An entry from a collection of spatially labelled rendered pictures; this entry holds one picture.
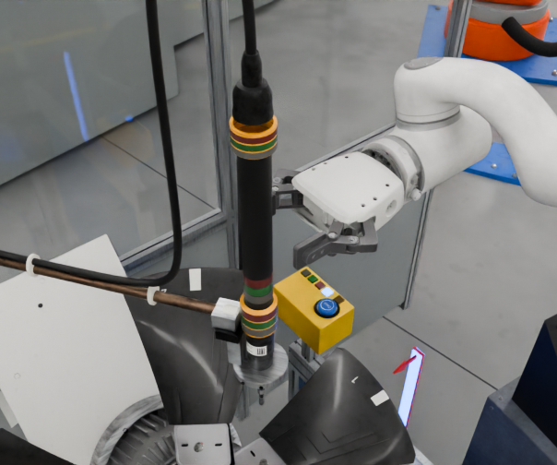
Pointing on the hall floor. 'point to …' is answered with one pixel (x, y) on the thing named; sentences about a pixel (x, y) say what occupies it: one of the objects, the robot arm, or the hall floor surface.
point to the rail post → (293, 384)
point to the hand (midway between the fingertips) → (278, 232)
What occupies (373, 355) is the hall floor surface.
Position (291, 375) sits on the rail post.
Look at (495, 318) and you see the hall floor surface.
